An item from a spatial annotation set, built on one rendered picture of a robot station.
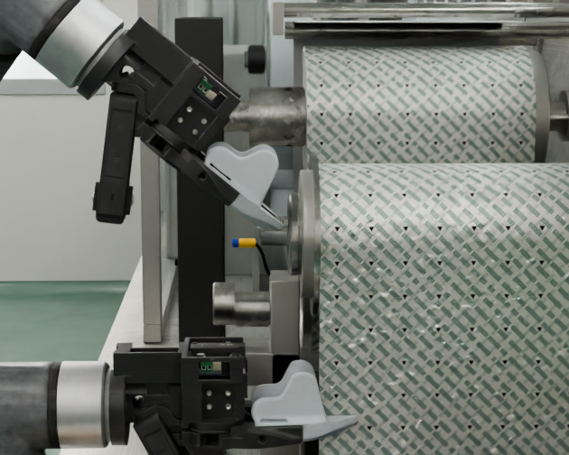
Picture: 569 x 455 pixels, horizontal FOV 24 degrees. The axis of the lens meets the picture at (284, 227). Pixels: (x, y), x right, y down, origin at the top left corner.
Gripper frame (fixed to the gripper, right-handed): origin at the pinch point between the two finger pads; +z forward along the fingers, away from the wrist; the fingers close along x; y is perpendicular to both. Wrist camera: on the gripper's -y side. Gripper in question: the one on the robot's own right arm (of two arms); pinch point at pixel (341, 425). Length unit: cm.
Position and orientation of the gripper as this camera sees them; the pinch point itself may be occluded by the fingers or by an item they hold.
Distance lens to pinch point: 116.6
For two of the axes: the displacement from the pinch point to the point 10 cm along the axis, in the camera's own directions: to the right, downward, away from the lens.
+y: 0.0, -9.9, -1.7
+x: -0.3, -1.7, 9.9
